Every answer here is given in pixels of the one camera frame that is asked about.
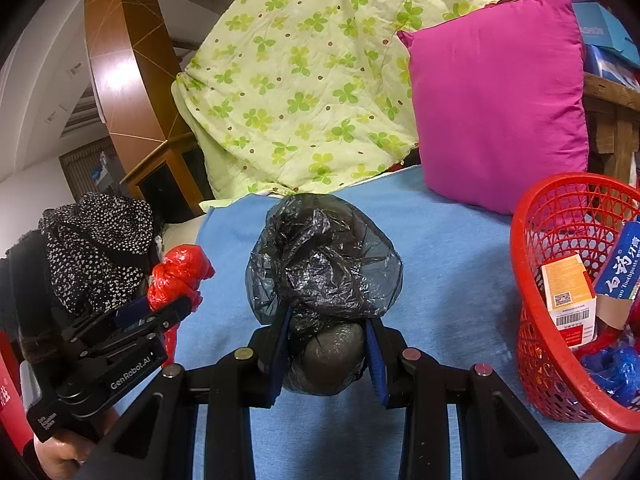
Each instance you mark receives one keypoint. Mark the wooden cabinet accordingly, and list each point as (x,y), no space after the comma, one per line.
(170,185)

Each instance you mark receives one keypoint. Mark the black plastic bag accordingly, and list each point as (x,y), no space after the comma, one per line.
(320,270)

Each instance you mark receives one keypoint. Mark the orange and white box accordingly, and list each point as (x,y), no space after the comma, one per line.
(567,300)

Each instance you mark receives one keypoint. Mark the red plastic basket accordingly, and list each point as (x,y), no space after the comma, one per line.
(539,360)

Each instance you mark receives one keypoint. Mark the red printed bag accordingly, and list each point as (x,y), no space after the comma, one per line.
(10,390)

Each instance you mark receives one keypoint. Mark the person's left hand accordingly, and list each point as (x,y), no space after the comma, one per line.
(60,457)

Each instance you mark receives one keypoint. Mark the wooden shelf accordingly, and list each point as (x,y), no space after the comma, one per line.
(612,120)

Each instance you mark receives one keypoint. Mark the blue plastic bag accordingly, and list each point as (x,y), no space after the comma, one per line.
(612,372)

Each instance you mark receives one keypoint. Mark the black white-dotted cloth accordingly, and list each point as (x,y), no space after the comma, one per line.
(100,250)

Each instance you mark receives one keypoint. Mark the magenta pillow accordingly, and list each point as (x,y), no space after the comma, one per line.
(495,105)

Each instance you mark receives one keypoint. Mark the curved wooden panel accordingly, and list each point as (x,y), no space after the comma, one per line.
(125,60)

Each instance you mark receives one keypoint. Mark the blue cardboard box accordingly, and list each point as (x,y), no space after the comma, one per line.
(600,30)

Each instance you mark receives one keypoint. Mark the orange-red plastic bag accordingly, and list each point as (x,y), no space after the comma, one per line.
(177,272)

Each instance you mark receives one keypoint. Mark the blue blanket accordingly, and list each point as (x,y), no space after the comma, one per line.
(450,260)

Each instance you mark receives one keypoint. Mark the green clover print quilt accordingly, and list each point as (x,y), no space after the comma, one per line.
(310,85)

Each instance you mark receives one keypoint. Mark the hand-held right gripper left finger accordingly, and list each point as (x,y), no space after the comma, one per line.
(280,355)

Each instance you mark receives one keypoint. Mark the blue toothpaste box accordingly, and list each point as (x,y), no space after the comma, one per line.
(620,265)

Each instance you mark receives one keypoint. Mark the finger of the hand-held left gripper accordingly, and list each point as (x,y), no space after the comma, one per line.
(150,317)
(131,311)

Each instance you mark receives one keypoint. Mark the slatted wooden screen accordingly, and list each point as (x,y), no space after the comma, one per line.
(85,170)

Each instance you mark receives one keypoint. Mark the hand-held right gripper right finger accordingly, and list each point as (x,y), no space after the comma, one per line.
(376,360)

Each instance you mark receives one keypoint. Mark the cream cushion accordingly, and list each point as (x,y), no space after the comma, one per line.
(185,232)

